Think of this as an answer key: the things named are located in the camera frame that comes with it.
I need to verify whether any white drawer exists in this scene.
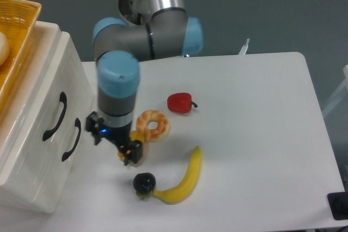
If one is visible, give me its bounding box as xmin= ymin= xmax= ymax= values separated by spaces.
xmin=1 ymin=32 xmax=94 ymax=186

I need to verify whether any yellow bell pepper toy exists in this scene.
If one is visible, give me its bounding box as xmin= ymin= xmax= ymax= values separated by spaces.
xmin=117 ymin=130 xmax=146 ymax=166

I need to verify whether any white bracket behind table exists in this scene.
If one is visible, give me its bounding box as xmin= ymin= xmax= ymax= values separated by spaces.
xmin=238 ymin=38 xmax=250 ymax=55

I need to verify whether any red bell pepper toy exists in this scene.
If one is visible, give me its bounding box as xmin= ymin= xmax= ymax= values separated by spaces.
xmin=167 ymin=92 xmax=198 ymax=114

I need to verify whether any white bun in basket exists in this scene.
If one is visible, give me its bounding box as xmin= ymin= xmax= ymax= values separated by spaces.
xmin=0 ymin=32 xmax=10 ymax=66

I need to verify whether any yellow banana toy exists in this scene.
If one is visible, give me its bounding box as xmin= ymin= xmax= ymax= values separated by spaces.
xmin=152 ymin=146 xmax=203 ymax=204

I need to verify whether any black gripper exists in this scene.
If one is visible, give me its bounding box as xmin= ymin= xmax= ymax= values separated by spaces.
xmin=85 ymin=111 xmax=143 ymax=166

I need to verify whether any braided donut toy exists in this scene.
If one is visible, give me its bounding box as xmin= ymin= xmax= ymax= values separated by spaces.
xmin=136 ymin=110 xmax=171 ymax=142

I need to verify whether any black lower drawer handle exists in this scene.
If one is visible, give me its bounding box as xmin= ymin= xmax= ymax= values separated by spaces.
xmin=61 ymin=118 xmax=82 ymax=162

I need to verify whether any dark purple eggplant toy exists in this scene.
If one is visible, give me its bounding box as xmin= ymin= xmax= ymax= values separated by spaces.
xmin=133 ymin=172 xmax=156 ymax=200

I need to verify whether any orange wicker basket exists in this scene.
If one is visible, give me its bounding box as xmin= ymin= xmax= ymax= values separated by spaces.
xmin=1 ymin=0 xmax=42 ymax=108

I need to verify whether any black top drawer handle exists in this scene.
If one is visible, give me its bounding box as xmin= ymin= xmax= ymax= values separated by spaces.
xmin=42 ymin=91 xmax=67 ymax=141

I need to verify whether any white drawer cabinet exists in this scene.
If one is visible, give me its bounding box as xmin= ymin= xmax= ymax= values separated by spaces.
xmin=1 ymin=21 xmax=94 ymax=213

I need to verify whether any black drawer handle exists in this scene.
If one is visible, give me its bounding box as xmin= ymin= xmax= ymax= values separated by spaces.
xmin=61 ymin=118 xmax=82 ymax=162
xmin=42 ymin=91 xmax=67 ymax=141

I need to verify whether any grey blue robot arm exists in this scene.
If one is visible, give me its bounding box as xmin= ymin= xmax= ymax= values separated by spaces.
xmin=85 ymin=0 xmax=203 ymax=164

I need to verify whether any black device at edge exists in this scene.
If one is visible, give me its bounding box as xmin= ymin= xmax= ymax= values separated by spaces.
xmin=327 ymin=192 xmax=348 ymax=221

